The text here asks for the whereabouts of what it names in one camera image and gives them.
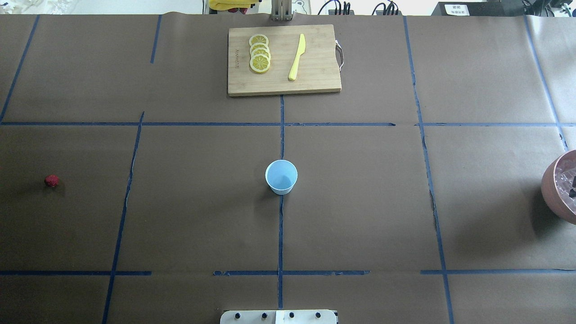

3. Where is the bamboo cutting board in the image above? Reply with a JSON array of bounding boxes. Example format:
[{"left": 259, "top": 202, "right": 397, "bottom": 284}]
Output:
[{"left": 228, "top": 24, "right": 342, "bottom": 97}]

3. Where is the pink bowl with ice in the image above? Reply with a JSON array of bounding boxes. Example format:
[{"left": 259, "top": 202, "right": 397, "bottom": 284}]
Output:
[{"left": 541, "top": 150, "right": 576, "bottom": 224}]

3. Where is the light blue plastic cup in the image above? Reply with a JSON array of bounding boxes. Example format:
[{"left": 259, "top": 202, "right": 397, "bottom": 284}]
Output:
[{"left": 265, "top": 159, "right": 298, "bottom": 195}]

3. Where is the red strawberry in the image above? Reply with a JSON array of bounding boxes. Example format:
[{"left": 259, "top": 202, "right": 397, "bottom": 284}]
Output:
[{"left": 44, "top": 175, "right": 60, "bottom": 187}]

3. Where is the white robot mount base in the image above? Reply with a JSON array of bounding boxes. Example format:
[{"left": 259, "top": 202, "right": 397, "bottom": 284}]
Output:
[{"left": 220, "top": 309, "right": 339, "bottom": 324}]

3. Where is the aluminium frame post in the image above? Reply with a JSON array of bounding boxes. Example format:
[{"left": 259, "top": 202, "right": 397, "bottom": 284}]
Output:
[{"left": 271, "top": 0, "right": 293, "bottom": 21}]

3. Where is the yellow plastic knife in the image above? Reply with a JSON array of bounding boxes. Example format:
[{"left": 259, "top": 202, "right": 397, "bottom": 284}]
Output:
[{"left": 288, "top": 33, "right": 306, "bottom": 81}]

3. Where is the lemon slice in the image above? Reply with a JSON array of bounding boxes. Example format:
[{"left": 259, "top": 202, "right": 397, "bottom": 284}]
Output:
[
  {"left": 251, "top": 47, "right": 271, "bottom": 59},
  {"left": 250, "top": 42, "right": 270, "bottom": 55},
  {"left": 248, "top": 34, "right": 269, "bottom": 46},
  {"left": 249, "top": 55, "right": 271, "bottom": 74}
]

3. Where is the yellow cloth bag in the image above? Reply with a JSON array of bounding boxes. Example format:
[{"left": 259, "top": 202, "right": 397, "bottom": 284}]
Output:
[{"left": 208, "top": 0, "right": 261, "bottom": 12}]

